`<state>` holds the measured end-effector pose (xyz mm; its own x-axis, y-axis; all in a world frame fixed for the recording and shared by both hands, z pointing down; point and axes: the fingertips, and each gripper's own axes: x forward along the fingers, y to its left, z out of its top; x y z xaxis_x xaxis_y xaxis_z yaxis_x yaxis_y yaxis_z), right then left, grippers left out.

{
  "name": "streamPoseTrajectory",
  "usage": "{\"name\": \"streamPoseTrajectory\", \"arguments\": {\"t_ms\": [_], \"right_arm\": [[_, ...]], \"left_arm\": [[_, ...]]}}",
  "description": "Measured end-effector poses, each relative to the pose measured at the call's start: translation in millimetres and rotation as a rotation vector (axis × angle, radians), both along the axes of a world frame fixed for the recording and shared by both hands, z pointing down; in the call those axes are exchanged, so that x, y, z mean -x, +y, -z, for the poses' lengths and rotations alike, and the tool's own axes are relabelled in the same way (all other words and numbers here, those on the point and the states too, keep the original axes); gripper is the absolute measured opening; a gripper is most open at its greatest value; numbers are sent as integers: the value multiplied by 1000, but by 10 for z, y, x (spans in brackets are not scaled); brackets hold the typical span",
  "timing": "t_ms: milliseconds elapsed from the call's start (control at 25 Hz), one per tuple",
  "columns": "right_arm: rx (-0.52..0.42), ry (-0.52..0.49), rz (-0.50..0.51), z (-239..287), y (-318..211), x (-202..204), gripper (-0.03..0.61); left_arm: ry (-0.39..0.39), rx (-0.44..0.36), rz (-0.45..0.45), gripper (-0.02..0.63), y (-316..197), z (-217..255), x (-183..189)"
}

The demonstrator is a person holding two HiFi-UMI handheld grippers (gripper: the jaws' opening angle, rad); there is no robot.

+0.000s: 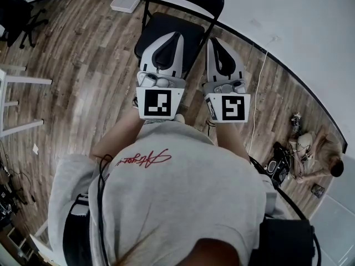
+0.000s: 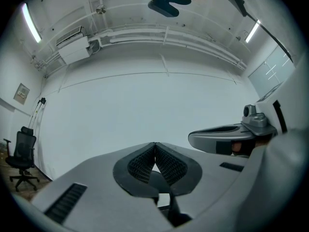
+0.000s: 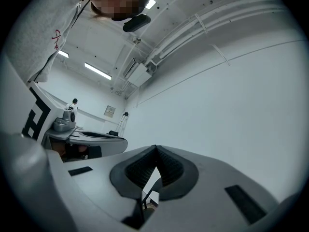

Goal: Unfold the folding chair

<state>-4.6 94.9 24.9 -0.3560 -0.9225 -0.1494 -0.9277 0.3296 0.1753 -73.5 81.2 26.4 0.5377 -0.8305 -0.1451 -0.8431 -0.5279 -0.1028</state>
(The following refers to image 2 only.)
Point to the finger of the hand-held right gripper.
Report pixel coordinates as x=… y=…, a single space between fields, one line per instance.
x=205 y=141

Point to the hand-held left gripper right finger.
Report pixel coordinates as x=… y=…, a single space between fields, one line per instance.
x=217 y=173

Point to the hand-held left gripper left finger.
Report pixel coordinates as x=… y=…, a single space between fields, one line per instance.
x=96 y=178

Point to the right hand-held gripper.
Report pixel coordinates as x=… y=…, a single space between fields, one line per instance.
x=289 y=100

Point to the person's right forearm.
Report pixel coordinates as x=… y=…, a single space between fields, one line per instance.
x=262 y=142

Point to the black office chair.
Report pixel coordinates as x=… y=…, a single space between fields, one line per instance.
x=23 y=149

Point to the person's right hand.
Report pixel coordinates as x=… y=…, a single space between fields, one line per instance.
x=236 y=147

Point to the grey sweatshirt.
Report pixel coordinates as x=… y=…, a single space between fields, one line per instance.
x=285 y=178

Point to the frosted glass door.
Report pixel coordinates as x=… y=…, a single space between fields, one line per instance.
x=270 y=69

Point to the leaning poles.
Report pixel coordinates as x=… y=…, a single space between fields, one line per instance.
x=38 y=110

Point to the long ceiling light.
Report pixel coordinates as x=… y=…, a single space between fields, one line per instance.
x=252 y=31
x=31 y=23

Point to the white ceiling pipe run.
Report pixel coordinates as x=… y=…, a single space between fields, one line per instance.
x=169 y=36

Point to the white air conditioner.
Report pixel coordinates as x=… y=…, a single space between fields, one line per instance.
x=72 y=48

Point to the round ceiling fixture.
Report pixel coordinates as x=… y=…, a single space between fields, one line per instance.
x=101 y=9

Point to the black head-worn camera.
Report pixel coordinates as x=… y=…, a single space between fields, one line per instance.
x=164 y=7

